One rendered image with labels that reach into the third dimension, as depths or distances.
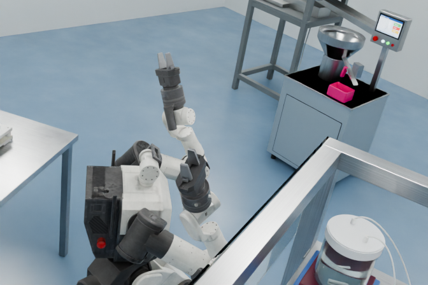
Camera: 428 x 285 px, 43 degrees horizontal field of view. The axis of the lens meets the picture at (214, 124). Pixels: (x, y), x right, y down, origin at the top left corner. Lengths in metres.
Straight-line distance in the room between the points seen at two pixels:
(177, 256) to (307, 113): 2.61
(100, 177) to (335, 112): 2.45
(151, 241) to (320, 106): 2.59
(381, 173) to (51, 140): 1.81
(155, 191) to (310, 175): 0.67
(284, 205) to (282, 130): 3.12
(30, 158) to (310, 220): 1.50
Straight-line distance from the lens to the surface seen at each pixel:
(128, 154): 2.12
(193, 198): 1.55
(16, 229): 3.62
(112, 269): 2.09
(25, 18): 6.46
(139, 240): 1.76
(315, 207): 1.71
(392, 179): 1.59
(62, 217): 3.24
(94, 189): 1.88
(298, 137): 4.33
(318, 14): 5.13
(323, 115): 4.13
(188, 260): 1.80
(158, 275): 2.21
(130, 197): 1.88
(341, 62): 4.31
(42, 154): 2.79
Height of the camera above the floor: 2.36
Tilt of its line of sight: 29 degrees down
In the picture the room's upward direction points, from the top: 11 degrees clockwise
